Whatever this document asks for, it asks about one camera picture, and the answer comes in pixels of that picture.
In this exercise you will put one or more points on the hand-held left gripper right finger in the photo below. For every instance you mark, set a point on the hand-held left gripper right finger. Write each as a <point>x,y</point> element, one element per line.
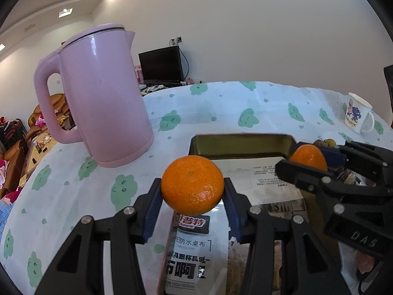
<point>233,215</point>

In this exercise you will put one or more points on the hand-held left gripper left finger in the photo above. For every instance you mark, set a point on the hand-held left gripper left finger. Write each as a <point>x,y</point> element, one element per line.
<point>152,209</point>

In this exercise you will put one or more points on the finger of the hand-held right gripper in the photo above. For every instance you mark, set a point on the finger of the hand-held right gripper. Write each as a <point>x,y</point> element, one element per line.
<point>294,172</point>
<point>334,156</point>

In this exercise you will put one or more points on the orange mandarin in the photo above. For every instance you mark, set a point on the orange mandarin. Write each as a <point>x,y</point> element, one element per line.
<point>192,184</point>
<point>308,156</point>

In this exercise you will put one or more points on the rectangular metal tray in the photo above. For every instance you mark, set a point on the rectangular metal tray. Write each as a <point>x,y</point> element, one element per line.
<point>239,141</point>

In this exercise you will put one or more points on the tablecloth packaging bag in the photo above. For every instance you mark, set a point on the tablecloth packaging bag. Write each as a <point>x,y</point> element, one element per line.
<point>261,178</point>

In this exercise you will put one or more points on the white printed mug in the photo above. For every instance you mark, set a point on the white printed mug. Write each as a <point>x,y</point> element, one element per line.
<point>353,113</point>

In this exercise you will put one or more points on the white cloud print tablecloth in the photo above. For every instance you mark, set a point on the white cloud print tablecloth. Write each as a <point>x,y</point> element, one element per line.
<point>215,104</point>

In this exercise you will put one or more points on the pink electric kettle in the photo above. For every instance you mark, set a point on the pink electric kettle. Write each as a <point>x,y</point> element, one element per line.
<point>104,98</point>

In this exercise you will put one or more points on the low television stand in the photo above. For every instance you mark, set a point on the low television stand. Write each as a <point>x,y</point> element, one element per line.
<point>165,86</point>

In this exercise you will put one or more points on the black television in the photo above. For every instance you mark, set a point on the black television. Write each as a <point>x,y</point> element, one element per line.
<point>161,66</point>

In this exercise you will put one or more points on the brown leather armchair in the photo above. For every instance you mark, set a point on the brown leather armchair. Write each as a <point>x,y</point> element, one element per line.
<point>46,107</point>

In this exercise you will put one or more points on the orange leather sofa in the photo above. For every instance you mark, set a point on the orange leather sofa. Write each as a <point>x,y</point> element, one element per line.
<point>13,159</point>

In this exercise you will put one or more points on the wall socket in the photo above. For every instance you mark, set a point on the wall socket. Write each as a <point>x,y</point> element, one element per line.
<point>176,40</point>

